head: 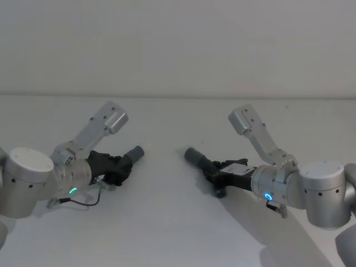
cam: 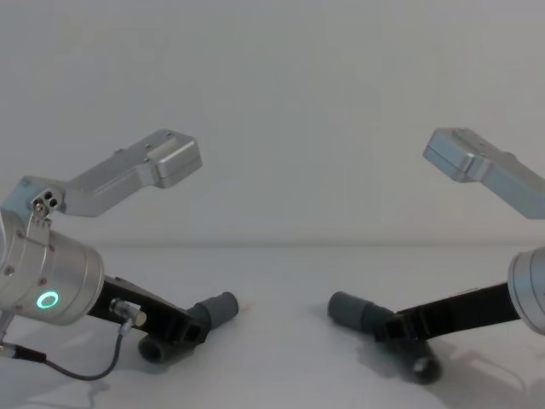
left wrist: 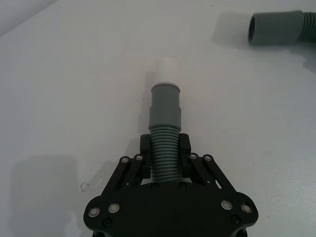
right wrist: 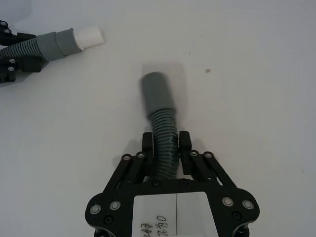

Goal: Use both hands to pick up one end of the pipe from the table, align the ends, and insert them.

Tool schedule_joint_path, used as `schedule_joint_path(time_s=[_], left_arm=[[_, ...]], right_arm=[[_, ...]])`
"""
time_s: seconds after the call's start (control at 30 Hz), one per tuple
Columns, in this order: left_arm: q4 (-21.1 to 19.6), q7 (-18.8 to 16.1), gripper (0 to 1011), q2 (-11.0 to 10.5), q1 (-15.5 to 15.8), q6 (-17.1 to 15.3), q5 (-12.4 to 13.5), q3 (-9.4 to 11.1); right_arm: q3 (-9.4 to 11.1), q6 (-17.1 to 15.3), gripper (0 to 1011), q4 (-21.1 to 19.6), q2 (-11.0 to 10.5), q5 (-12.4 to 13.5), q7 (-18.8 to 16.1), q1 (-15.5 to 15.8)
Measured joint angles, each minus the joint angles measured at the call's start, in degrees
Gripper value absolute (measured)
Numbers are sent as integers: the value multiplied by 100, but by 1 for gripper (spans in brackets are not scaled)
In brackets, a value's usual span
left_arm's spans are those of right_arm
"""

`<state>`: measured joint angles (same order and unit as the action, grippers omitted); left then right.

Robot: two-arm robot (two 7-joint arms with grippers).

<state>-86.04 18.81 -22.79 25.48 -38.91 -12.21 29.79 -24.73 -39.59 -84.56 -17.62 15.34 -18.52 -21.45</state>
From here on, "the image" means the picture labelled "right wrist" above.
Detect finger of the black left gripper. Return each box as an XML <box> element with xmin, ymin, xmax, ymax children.
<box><xmin>0</xmin><ymin>20</ymin><xmax>38</xmax><ymax>46</ymax></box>
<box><xmin>0</xmin><ymin>57</ymin><xmax>50</xmax><ymax>86</ymax></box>

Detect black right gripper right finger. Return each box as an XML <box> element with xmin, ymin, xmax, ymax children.
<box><xmin>179</xmin><ymin>131</ymin><xmax>237</xmax><ymax>188</ymax></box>

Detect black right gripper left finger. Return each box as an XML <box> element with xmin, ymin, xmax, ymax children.
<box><xmin>105</xmin><ymin>132</ymin><xmax>155</xmax><ymax>190</ymax></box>

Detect grey corrugated hose stepped cuff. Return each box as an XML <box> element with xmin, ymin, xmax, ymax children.
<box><xmin>0</xmin><ymin>28</ymin><xmax>83</xmax><ymax>61</ymax></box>

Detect grey corrugated hose plain cuff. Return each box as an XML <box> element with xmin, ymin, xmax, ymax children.
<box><xmin>140</xmin><ymin>71</ymin><xmax>179</xmax><ymax>182</ymax></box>

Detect white plastic pipe connector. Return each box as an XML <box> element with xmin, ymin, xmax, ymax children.
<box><xmin>73</xmin><ymin>24</ymin><xmax>106</xmax><ymax>51</ymax></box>

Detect white table cloth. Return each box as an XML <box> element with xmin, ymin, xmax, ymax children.
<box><xmin>0</xmin><ymin>0</ymin><xmax>316</xmax><ymax>237</ymax></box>

